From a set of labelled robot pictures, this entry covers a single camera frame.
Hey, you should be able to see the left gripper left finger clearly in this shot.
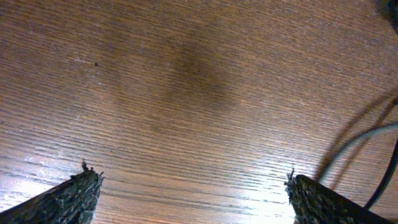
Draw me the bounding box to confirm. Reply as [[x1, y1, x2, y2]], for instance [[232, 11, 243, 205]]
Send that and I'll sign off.
[[1, 161, 104, 224]]

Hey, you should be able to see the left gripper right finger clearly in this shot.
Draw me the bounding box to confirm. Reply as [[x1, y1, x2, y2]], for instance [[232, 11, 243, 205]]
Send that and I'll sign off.
[[284, 171, 392, 224]]

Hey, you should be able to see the black USB cable bundle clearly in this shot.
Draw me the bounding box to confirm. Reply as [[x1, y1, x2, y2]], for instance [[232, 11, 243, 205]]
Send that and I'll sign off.
[[315, 88, 398, 211]]

